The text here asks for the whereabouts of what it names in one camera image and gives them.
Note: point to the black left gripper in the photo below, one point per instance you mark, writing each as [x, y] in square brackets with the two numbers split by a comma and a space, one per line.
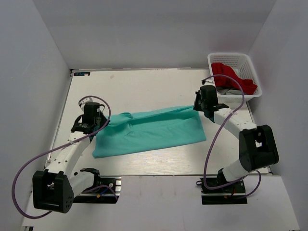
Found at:
[104, 118]

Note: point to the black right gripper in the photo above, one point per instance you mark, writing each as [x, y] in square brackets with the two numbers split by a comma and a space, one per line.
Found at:
[196, 107]

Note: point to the teal t shirt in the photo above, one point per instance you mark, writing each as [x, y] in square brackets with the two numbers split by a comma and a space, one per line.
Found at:
[129, 133]

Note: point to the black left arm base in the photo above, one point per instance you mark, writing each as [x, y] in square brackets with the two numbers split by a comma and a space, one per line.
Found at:
[91, 189]

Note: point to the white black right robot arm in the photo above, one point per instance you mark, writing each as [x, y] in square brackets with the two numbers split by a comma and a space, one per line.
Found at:
[257, 146]

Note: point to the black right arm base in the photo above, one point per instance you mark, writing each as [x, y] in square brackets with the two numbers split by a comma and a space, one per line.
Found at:
[231, 195]

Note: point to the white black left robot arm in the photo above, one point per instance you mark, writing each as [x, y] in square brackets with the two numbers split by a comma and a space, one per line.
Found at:
[55, 188]

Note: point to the grey t shirt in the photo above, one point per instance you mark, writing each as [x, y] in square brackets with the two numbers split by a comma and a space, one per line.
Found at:
[228, 91]

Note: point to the dark label sticker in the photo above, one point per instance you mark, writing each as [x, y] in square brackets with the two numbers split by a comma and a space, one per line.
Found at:
[81, 74]

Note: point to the red t shirt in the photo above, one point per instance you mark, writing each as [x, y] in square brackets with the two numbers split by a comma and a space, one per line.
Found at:
[226, 78]

